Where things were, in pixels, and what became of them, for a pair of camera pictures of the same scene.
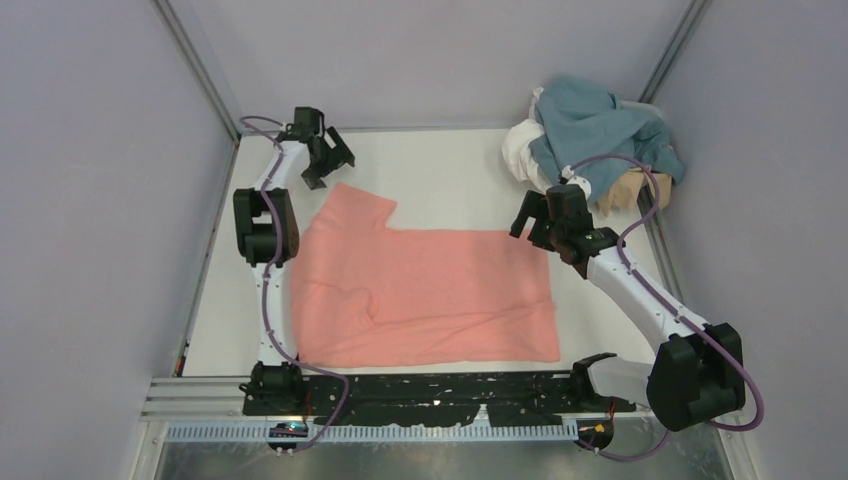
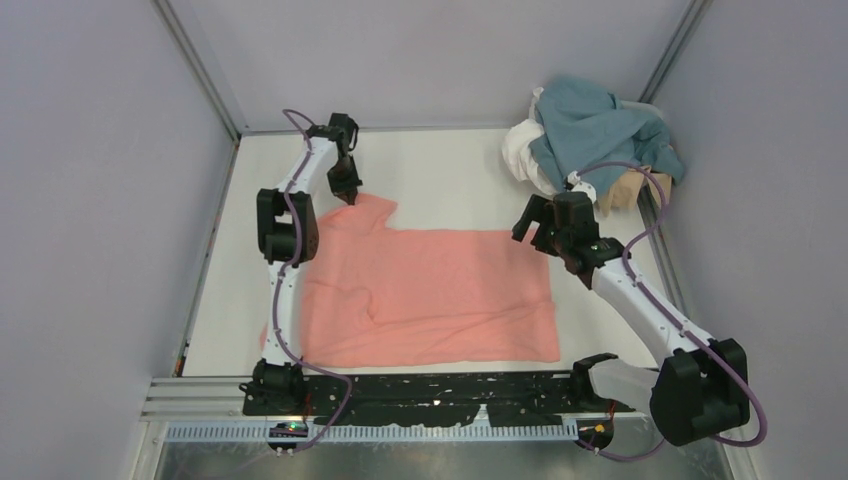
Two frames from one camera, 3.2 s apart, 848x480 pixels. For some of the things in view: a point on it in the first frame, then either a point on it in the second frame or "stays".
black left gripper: [324, 154] to [342, 175]
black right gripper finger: [541, 236] stays
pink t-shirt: [365, 294] stays
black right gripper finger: [531, 207] stays
